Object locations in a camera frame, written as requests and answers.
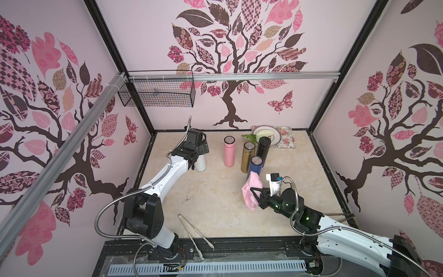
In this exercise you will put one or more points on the metal tongs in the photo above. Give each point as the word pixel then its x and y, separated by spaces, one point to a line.
pixel 191 232

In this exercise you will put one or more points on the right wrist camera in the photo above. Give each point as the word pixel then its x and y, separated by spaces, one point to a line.
pixel 275 183

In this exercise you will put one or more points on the toy napa cabbage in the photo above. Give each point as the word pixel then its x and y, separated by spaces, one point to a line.
pixel 265 133

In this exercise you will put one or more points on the gold thermos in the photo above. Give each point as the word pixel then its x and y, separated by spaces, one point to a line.
pixel 248 152

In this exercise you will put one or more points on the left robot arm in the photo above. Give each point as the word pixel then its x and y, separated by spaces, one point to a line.
pixel 143 212

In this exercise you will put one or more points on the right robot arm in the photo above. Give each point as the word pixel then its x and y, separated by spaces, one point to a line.
pixel 322 235

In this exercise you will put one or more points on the black wire basket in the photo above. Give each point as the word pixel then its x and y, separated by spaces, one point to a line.
pixel 159 88

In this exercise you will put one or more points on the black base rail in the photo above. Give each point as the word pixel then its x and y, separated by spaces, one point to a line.
pixel 119 258

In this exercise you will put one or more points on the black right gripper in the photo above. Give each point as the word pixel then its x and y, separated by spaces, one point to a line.
pixel 264 199

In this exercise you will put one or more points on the horizontal aluminium back bar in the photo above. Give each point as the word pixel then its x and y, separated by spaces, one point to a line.
pixel 240 76

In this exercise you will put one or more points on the white slotted cable duct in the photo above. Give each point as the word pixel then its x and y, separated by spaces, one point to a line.
pixel 221 268

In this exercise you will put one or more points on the white round plate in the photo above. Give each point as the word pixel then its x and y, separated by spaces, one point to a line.
pixel 277 134

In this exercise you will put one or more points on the pink towel cloth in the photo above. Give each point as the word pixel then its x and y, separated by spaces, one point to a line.
pixel 253 182

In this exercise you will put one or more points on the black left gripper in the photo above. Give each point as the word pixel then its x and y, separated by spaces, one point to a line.
pixel 199 150

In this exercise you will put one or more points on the floral rectangular tray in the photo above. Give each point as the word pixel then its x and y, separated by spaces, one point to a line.
pixel 287 141

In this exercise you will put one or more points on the blue thermos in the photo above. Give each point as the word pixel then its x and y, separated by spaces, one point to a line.
pixel 255 165

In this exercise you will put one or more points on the diagonal aluminium left bar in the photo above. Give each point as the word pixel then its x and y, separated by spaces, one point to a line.
pixel 23 210

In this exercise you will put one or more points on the white thermos black lid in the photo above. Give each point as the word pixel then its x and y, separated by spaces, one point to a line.
pixel 200 164

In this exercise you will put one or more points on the pink thermos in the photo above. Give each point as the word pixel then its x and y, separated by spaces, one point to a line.
pixel 229 151

